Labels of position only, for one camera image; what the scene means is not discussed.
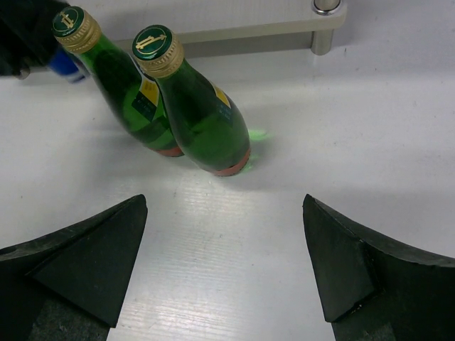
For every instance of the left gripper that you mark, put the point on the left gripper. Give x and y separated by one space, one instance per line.
27 40

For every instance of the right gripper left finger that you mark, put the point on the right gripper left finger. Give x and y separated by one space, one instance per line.
71 284

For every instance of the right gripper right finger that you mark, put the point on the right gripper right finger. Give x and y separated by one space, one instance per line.
373 287

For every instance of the silver energy can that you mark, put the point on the silver energy can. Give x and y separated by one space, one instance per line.
67 67

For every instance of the green glass bottle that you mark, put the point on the green glass bottle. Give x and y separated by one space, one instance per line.
205 122
134 99

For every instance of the white two-tier shelf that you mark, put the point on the white two-tier shelf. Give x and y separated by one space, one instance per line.
210 21

